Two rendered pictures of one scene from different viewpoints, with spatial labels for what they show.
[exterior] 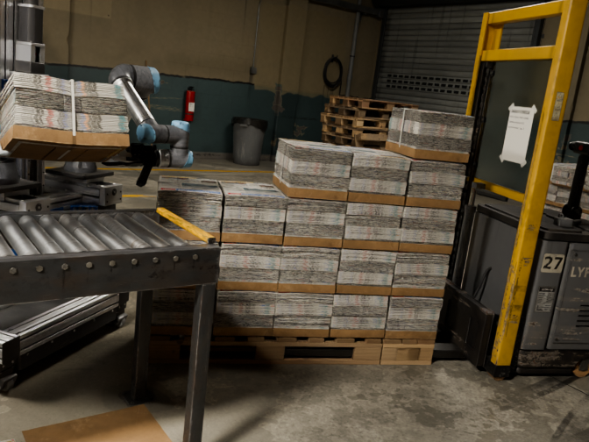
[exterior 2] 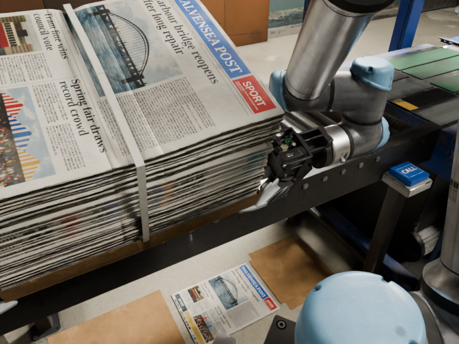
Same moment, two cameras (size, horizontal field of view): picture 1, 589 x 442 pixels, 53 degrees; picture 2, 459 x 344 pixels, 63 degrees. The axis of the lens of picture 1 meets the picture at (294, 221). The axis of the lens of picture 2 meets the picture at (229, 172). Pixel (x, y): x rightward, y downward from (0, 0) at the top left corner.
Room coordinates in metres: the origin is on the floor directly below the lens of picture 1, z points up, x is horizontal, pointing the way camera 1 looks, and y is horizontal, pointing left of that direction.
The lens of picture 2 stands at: (2.55, 1.10, 1.38)
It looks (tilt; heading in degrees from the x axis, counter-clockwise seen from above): 36 degrees down; 187
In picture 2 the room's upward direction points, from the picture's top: straight up
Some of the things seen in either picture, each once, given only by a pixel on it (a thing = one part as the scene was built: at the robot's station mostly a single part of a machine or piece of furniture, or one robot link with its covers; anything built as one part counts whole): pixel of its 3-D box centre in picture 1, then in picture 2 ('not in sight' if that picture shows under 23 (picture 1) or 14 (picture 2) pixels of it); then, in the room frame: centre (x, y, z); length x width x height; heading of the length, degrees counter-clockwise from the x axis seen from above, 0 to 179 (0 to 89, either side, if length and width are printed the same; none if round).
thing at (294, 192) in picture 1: (308, 187); not in sight; (2.87, -0.05, 0.86); 0.38 x 0.29 x 0.04; 14
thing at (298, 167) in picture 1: (310, 169); not in sight; (2.87, -0.05, 0.95); 0.38 x 0.29 x 0.23; 14
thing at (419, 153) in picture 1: (410, 238); not in sight; (3.01, -0.62, 0.63); 0.38 x 0.29 x 0.97; 14
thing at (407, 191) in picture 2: not in sight; (406, 180); (1.60, 1.51, 0.69); 0.10 x 0.10 x 0.03; 37
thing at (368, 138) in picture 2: not in sight; (358, 134); (1.87, 1.27, 0.99); 0.11 x 0.08 x 0.09; 126
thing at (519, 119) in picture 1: (510, 123); not in sight; (3.12, -1.06, 1.27); 0.57 x 0.01 x 0.65; 14
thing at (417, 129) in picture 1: (411, 235); not in sight; (3.01, -0.62, 0.65); 0.39 x 0.30 x 1.29; 14
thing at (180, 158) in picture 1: (178, 158); not in sight; (2.44, 0.51, 0.98); 0.11 x 0.08 x 0.09; 127
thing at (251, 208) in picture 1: (271, 271); not in sight; (2.83, 0.09, 0.42); 1.17 x 0.39 x 0.83; 104
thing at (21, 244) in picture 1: (18, 240); not in sight; (1.70, 0.82, 0.77); 0.47 x 0.05 x 0.05; 37
